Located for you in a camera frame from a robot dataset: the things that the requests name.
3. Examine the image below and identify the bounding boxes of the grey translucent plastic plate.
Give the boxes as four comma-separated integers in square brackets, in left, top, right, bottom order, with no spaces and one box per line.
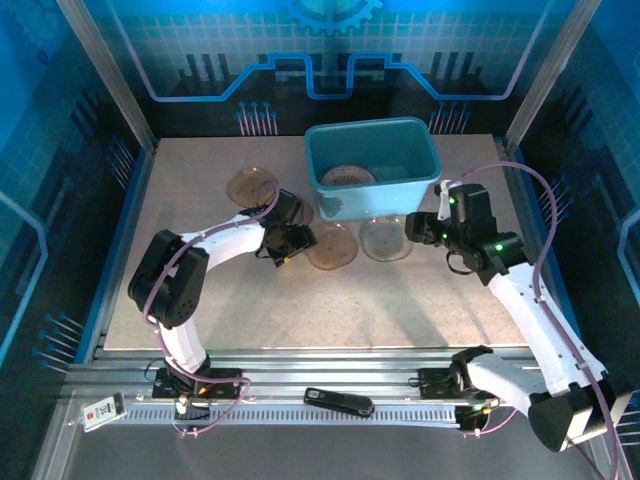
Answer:
[358,214,415,264]

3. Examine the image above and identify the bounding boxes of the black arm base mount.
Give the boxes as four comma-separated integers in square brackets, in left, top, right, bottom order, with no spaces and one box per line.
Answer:
[417,366,469,401]
[151,367,245,401]

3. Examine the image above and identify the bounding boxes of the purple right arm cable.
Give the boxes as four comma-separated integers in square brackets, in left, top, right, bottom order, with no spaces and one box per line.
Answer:
[447,160,621,480]

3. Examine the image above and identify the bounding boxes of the white label card holder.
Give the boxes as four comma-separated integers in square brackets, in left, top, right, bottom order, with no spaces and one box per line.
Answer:
[80,392,129,434]

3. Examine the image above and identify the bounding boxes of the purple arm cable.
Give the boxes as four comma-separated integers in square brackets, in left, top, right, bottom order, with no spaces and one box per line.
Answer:
[447,160,621,480]
[142,187,281,439]

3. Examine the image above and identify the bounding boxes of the aluminium frame post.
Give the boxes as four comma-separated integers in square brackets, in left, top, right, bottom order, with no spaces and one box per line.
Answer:
[502,0,604,146]
[55,0,159,151]

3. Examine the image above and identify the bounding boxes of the black handheld device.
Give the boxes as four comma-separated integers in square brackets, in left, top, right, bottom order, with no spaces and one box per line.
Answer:
[303,386,375,417]

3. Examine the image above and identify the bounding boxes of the aluminium extrusion rail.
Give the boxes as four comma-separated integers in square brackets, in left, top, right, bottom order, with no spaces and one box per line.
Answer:
[59,347,551,406]

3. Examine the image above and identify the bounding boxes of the light blue plastic bin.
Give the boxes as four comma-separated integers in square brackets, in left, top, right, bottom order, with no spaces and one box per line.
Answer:
[303,116,444,223]

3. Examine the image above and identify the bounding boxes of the grey slotted cable duct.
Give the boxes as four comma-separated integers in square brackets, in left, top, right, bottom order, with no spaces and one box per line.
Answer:
[119,402,461,427]

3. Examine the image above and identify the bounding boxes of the orange sunburst ceramic plate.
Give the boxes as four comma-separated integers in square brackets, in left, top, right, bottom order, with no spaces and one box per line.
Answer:
[318,163,379,188]

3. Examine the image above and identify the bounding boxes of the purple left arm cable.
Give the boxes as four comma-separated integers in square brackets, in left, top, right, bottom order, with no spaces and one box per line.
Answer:
[142,187,281,439]

